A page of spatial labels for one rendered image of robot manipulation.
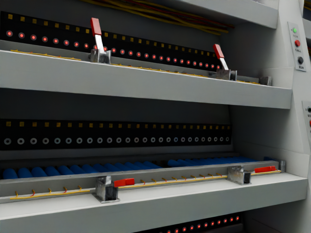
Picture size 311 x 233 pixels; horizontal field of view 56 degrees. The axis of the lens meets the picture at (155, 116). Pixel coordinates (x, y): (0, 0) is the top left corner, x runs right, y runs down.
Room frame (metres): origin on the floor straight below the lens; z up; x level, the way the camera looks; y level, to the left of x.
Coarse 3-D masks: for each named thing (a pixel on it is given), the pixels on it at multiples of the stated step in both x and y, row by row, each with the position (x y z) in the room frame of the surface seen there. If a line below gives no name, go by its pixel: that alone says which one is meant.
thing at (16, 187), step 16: (272, 160) 0.68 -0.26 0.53; (48, 176) 0.42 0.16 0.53; (64, 176) 0.43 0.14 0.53; (80, 176) 0.44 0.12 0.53; (96, 176) 0.44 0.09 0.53; (112, 176) 0.46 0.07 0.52; (128, 176) 0.47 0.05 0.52; (144, 176) 0.49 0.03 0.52; (160, 176) 0.51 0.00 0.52; (176, 176) 0.52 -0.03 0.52; (192, 176) 0.54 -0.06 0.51; (208, 176) 0.57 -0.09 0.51; (224, 176) 0.56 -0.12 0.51; (0, 192) 0.38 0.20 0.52; (16, 192) 0.38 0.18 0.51; (32, 192) 0.40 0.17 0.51; (64, 192) 0.41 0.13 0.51
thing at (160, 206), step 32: (288, 160) 0.67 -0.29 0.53; (128, 192) 0.46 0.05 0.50; (160, 192) 0.47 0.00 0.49; (192, 192) 0.48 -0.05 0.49; (224, 192) 0.52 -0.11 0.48; (256, 192) 0.56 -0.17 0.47; (288, 192) 0.62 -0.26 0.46; (0, 224) 0.34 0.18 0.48; (32, 224) 0.36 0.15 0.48; (64, 224) 0.38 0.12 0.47; (96, 224) 0.40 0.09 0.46; (128, 224) 0.43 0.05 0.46; (160, 224) 0.46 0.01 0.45
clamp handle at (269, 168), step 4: (240, 168) 0.56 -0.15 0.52; (256, 168) 0.52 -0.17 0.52; (260, 168) 0.52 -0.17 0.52; (264, 168) 0.51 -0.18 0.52; (268, 168) 0.50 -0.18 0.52; (272, 168) 0.50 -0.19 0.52; (244, 172) 0.55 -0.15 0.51; (248, 172) 0.54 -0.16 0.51; (256, 172) 0.52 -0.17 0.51; (260, 172) 0.53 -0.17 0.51
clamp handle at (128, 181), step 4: (108, 180) 0.42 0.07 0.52; (120, 180) 0.37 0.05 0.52; (124, 180) 0.36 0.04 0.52; (128, 180) 0.36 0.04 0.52; (132, 180) 0.36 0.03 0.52; (108, 184) 0.40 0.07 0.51; (112, 184) 0.39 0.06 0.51; (116, 184) 0.38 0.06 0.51; (120, 184) 0.37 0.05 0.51; (124, 184) 0.36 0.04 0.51; (128, 184) 0.36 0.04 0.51; (132, 184) 0.36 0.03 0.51
